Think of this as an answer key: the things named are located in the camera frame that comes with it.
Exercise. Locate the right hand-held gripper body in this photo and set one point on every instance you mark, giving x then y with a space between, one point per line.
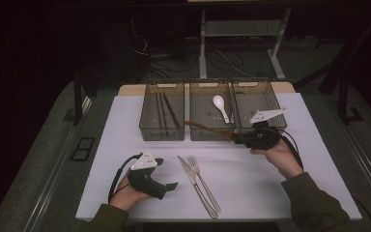
264 140

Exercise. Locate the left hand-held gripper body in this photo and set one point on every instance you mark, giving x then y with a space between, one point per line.
143 161

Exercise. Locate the brown wooden spoon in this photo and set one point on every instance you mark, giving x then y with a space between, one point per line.
212 130

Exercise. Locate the white ceramic spoon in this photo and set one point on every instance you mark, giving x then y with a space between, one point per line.
218 100

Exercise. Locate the clear grey plastic bin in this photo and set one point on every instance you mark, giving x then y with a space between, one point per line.
203 106
148 112
248 103

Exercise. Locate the black chopstick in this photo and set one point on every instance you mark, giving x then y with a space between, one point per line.
172 109

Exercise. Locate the person's right hand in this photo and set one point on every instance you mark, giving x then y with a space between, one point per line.
283 159

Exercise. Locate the person's left hand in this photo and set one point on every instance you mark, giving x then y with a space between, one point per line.
125 197

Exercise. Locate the steel table knife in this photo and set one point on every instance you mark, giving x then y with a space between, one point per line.
186 169

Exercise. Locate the steel fork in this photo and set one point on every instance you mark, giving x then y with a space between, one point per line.
193 162

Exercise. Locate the black metal stand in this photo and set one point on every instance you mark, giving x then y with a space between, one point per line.
343 100

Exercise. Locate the white metal stand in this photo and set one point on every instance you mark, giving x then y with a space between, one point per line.
203 48

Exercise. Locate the dark slanted stand bar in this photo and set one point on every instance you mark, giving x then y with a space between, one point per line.
351 55

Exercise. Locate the black upright post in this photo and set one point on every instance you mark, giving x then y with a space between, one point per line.
78 103

